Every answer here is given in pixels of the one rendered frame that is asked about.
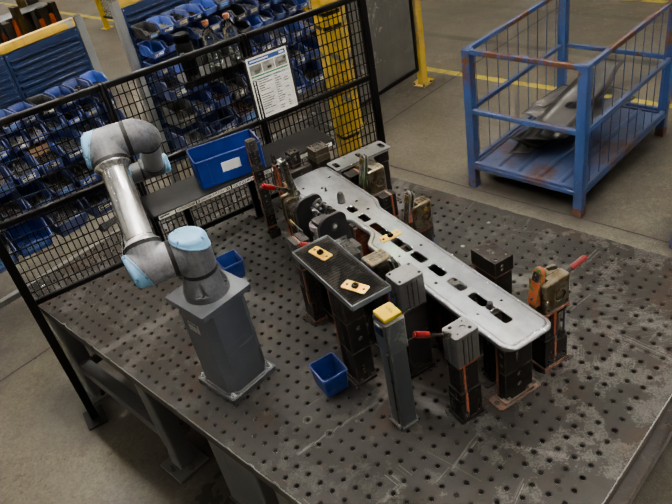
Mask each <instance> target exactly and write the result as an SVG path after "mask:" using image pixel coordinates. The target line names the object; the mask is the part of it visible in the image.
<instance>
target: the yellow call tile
mask: <svg viewBox="0 0 672 504"><path fill-rule="evenodd" d="M373 314H374V315H375V316H377V317H378V318H379V319H380V320H381V321H382V322H383V323H384V324H386V323H387V322H389V321H391V320H393V319H395V318H396V317H398V316H400V315H402V312H401V311H400V310H399V309H398V308H397V307H396V306H394V305H393V304H392V303H391V302H387V303H386V304H384V305H382V306H380V307H378V308H377V309H375V310H373Z"/></svg>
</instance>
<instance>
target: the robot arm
mask: <svg viewBox="0 0 672 504"><path fill-rule="evenodd" d="M161 142H162V139H161V135H160V132H159V131H158V129H157V128H156V127H155V126H154V125H152V124H151V123H149V122H147V121H144V120H140V119H125V120H122V121H119V122H116V123H112V124H109V125H106V126H103V127H99V128H96V129H92V130H90V131H88V132H85V133H83V134H82V135H81V146H82V151H83V155H84V158H85V161H86V164H87V167H88V168H89V169H92V170H93V169H94V172H95V173H96V174H98V175H100V176H102V179H103V181H104V184H105V187H106V190H107V192H108V195H109V198H110V200H111V203H112V206H113V208H114V211H115V214H116V216H114V217H113V218H111V219H109V220H108V221H106V222H105V221H104V222H102V223H101V224H100V225H99V227H98V229H99V230H100V231H101V232H105V231H108V229H110V227H111V226H113V225H115V224H116V223H118V222H119V224H120V234H121V242H122V253H123V256H122V257H121V259H122V261H123V263H124V265H125V267H126V268H127V270H128V272H129V274H130V276H131V277H132V279H133V281H134V283H135V284H136V286H137V287H138V288H146V287H149V286H154V285H155V284H158V283H160V282H163V281H166V280H168V279H171V278H174V277H177V276H179V275H182V276H183V294H184V297H185V299H186V301H187V302H188V303H190V304H192V305H207V304H211V303H213V302H216V301H218V300H219V299H221V298H222V297H223V296H225V295H226V293H227V292H228V290H229V288H230V283H229V280H228V277H227V276H226V275H225V273H224V272H223V271H222V270H221V269H220V267H219V266H218V264H217V262H216V259H215V256H214V253H213V250H212V247H211V242H210V240H209V238H208V236H207V233H206V232H205V231H204V230H203V229H202V228H200V227H195V226H184V227H180V228H177V229H175V230H173V232H171V233H170V234H169V236H168V240H166V241H164V242H162V241H161V239H160V237H159V236H157V235H154V234H153V232H152V229H151V227H150V224H149V221H148V219H147V216H146V213H145V211H144V208H143V206H142V203H141V200H140V198H139V195H138V193H137V190H136V187H135V184H136V183H139V182H142V181H145V180H148V179H151V178H154V177H157V176H160V175H164V174H165V173H168V172H170V171H171V166H170V163H169V160H168V158H167V155H166V154H164V153H163V154H162V152H161V148H160V146H161ZM137 154H140V157H141V161H138V162H135V163H132V164H130V163H131V161H130V158H129V157H131V156H134V155H137Z"/></svg>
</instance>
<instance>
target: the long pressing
mask: <svg viewBox="0 0 672 504"><path fill-rule="evenodd" d="M293 180H294V183H295V185H296V188H297V190H299V191H300V194H301V195H299V197H300V199H302V198H304V197H306V196H308V195H310V194H312V193H317V194H319V195H320V196H321V198H322V201H324V202H326V203H327V205H330V206H331V207H332V208H334V209H336V210H338V211H342V212H343V213H344V214H345V215H346V220H347V223H353V224H354V225H356V226H357V227H358V228H360V229H361V230H362V231H364V232H365V233H366V234H368V235H369V236H370V238H369V241H368V248H369V250H370V251H372V252H374V251H376V250H379V249H381V248H382V249H383V250H385V251H386V252H387V253H389V254H390V255H391V256H393V257H395V258H396V259H397V260H398V261H399V262H400V264H401V266H402V265H404V264H406V263H408V262H410V263H412V264H413V265H415V266H416V267H417V268H419V269H420V270H421V271H423V276H424V285H425V293H426V294H428V295H429V296H430V297H432V298H433V299H434V300H436V301H437V302H438V303H439V304H441V305H442V306H443V307H445V308H446V309H447V310H449V311H450V312H451V313H453V314H454V315H455V316H456V317H458V318H460V317H462V316H465V317H466V318H468V319H469V320H470V321H472V322H473V323H474V324H476V325H477V326H478V333H479V334H480V335H481V336H483V337H484V338H485V339H486V340H488V341H489V342H490V343H492V344H493V345H494V346H496V347H497V348H498V349H500V350H502V351H504V352H515V351H517V350H519V349H521V348H523V347H524V346H526V345H527V344H529V343H530V342H532V341H534V340H535V339H537V338H538V337H540V336H542V335H543V334H545V333H546V332H548V331H549V330H550V328H551V322H550V321H549V319H548V318H546V317H545V316H543V315H542V314H540V313H539V312H537V311H536V310H534V309H533V308H531V307H530V306H528V305H527V304H525V303H524V302H522V301H521V300H519V299H518V298H516V297H515V296H513V295H512V294H510V293H509V292H507V291H506V290H504V289H503V288H501V287H500V286H498V285H497V284H495V283H494V282H492V281H491V280H489V279H488V278H486V277H485V276H483V275H482V274H480V273H479V272H477V271H476V270H474V269H473V268H471V267H470V266H468V265H467V264H465V263H464V262H462V261H461V260H459V259H458V258H456V257H455V256H453V255H452V254H450V253H449V252H447V251H446V250H444V249H443V248H441V247H440V246H438V245H437V244H435V243H434V242H432V241H431V240H429V239H428V238H426V237H425V236H423V235H422V234H420V233H419V232H417V231H416V230H414V229H413V228H411V227H410V226H408V225H407V224H405V223H404V222H402V221H401V220H399V219H398V218H396V217H395V216H393V215H392V214H390V213H389V212H387V211H386V210H384V209H383V208H381V206H380V204H379V201H378V199H377V198H375V197H374V196H372V195H371V194H369V193H368V192H366V191H365V190H363V189H362V188H360V187H359V186H357V185H355V184H354V183H352V182H351V181H349V180H348V179H346V178H345V177H343V176H342V175H340V174H339V173H337V172H336V171H334V170H333V169H331V168H329V167H320V168H318V169H315V170H313V171H311V172H309V173H306V174H304V175H302V176H300V177H297V178H295V179H293ZM321 187H323V189H321ZM325 187H326V189H327V191H325V189H324V188H325ZM303 188H304V189H303ZM339 191H342V192H343V193H344V196H345V201H346V202H345V203H344V204H338V201H337V193H338V192H339ZM356 200H357V201H356ZM349 207H354V208H355V209H357V210H358V211H356V212H354V213H351V212H349V211H348V210H347V208H349ZM368 208H369V209H368ZM361 215H365V216H367V217H368V218H369V219H370V220H369V221H367V222H363V221H362V220H360V219H359V218H358V217H359V216H361ZM375 223H376V224H378V225H379V226H381V227H382V228H384V229H385V230H386V231H388V232H392V231H394V230H396V229H397V230H399V231H400V232H402V234H401V235H399V236H397V237H395V238H398V239H399V240H401V241H402V242H404V243H405V244H406V245H408V246H409V247H411V248H412V249H413V250H411V251H409V252H405V251H404V250H402V249H401V248H399V247H398V246H397V245H395V244H394V243H392V242H391V240H393V239H395V238H393V239H391V240H389V241H387V242H385V243H383V242H381V241H380V240H379V237H381V236H383V235H381V234H380V233H379V232H377V231H376V230H374V229H373V228H372V227H370V226H371V225H372V224H375ZM420 245H422V246H420ZM414 252H418V253H419V254H421V255H422V256H423V257H425V258H426V259H428V260H427V261H426V262H424V263H420V262H419V261H417V260H416V259H415V258H413V257H412V256H411V254H412V253H414ZM398 256H400V257H398ZM432 265H436V266H438V267H439V268H440V269H442V270H443V271H445V272H446V273H447V274H445V275H444V276H438V275H437V274H436V273H434V272H433V271H431V270H430V269H429V267H430V266H432ZM451 279H456V280H457V281H459V282H460V283H462V284H463V285H465V286H466V287H467V288H466V289H465V290H463V291H459V290H458V289H456V288H455V287H454V286H452V285H451V284H449V283H448V281H449V280H451ZM435 283H437V284H435ZM473 293H476V294H477V295H479V296H480V297H482V298H483V299H484V300H486V301H492V302H493V307H494V308H493V309H491V310H488V309H487V308H486V306H487V305H485V306H480V305H479V304H477V303H476V302H475V301H473V300H472V299H470V298H469V297H468V296H469V295H471V294H473ZM500 300H503V301H500ZM494 309H499V310H500V311H502V312H503V313H504V314H506V315H507V316H509V317H510V318H511V319H512V321H510V322H508V323H504V322H502V321H501V320H500V319H498V318H497V317H495V316H494V315H493V314H491V311H493V310H494ZM477 314H479V315H477Z"/></svg>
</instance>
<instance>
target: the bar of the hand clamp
mask: <svg viewBox="0 0 672 504"><path fill-rule="evenodd" d="M276 161H277V165H276V168H277V167H280V170H281V172H282V174H283V177H284V179H285V181H286V184H287V186H288V188H291V190H292V192H293V191H294V190H297V188H296V185H295V183H294V180H293V178H292V176H291V173H290V171H289V169H288V166H287V164H286V163H287V161H288V162H291V158H290V156H288V155H287V156H286V159H284V160H282V158H279V159H277V160H276Z"/></svg>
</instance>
